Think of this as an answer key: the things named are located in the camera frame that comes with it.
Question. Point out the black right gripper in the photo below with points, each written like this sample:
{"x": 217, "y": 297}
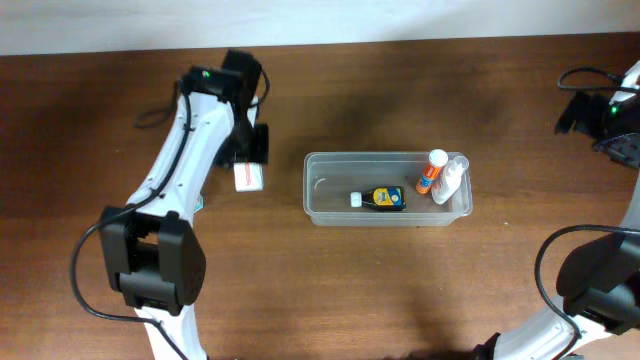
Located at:
{"x": 627, "y": 154}

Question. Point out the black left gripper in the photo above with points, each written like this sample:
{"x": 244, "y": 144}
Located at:
{"x": 259, "y": 153}

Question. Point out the white Panadol medicine box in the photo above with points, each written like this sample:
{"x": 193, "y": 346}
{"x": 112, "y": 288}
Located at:
{"x": 248, "y": 177}

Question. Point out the gold lid balm jar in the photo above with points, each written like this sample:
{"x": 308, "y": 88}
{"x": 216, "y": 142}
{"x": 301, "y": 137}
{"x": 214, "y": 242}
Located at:
{"x": 199, "y": 204}

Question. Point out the dark syrup bottle white cap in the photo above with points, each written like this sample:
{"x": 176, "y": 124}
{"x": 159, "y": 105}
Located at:
{"x": 381, "y": 199}

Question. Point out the white spray bottle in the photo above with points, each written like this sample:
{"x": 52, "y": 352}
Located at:
{"x": 449, "y": 179}

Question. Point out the orange tablet tube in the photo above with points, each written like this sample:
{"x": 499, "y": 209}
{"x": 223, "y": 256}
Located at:
{"x": 437, "y": 159}

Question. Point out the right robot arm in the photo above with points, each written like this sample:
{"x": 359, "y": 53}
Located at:
{"x": 598, "y": 283}

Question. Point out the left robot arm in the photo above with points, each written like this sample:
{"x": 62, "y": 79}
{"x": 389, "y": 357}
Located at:
{"x": 151, "y": 253}

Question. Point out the clear plastic container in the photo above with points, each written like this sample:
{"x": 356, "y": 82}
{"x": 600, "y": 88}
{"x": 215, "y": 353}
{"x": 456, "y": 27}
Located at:
{"x": 329, "y": 179}

